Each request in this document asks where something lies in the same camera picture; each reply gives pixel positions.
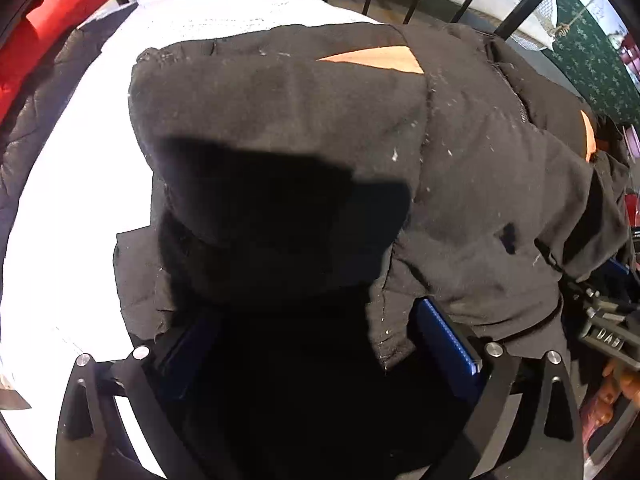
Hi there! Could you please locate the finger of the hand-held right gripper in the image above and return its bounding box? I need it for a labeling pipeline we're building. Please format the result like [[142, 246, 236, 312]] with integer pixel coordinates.
[[566, 280, 640, 317]]

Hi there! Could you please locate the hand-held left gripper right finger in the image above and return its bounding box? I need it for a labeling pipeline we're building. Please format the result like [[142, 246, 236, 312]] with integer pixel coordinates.
[[414, 296, 586, 480]]

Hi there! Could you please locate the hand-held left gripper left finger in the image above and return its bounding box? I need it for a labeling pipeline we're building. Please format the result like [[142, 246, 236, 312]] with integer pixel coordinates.
[[54, 307, 224, 480]]

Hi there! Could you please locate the black jacket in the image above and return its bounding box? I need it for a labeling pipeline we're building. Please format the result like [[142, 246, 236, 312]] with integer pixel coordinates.
[[112, 22, 632, 373]]

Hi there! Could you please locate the person's right hand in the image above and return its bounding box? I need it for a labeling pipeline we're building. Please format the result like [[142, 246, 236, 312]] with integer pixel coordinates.
[[601, 358, 640, 408]]

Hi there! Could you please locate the light checked bedsheet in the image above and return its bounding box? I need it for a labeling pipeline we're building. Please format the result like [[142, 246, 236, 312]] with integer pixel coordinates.
[[0, 0, 386, 480]]

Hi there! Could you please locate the green patterned cloth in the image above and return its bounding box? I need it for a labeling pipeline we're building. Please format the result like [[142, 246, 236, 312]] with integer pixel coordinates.
[[549, 0, 640, 126]]

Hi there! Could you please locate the red cloth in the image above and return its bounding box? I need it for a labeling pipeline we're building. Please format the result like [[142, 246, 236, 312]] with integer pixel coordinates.
[[0, 0, 132, 123]]

